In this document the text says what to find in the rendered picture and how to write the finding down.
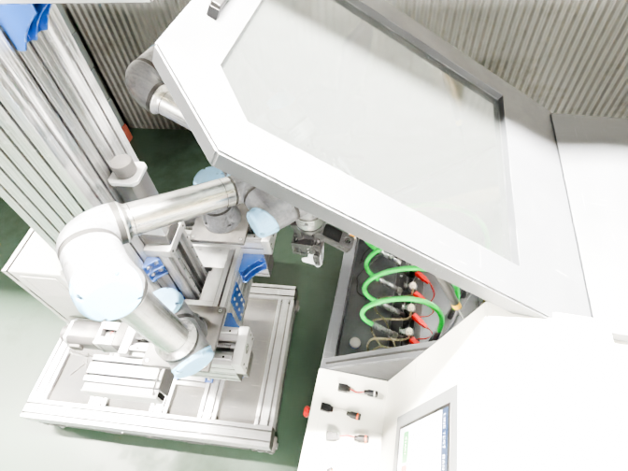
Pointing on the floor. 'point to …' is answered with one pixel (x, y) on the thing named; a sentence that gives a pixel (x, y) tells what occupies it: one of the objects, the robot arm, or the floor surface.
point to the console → (521, 392)
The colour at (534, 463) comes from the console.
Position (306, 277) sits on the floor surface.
